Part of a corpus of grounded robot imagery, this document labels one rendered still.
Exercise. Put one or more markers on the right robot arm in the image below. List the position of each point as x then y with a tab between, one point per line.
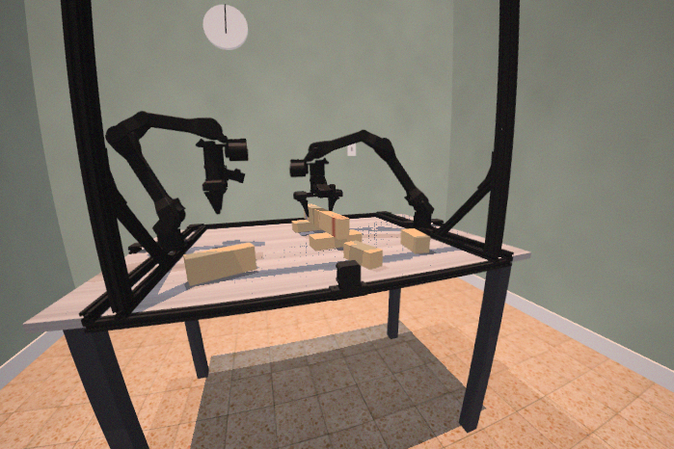
384	148

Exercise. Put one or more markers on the light orange rectangular block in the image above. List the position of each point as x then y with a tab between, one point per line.
324	241
304	225

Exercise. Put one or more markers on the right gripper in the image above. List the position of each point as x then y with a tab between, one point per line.
302	196

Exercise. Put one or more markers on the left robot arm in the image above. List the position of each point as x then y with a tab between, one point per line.
170	211

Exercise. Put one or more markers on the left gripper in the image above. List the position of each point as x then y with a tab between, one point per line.
214	171

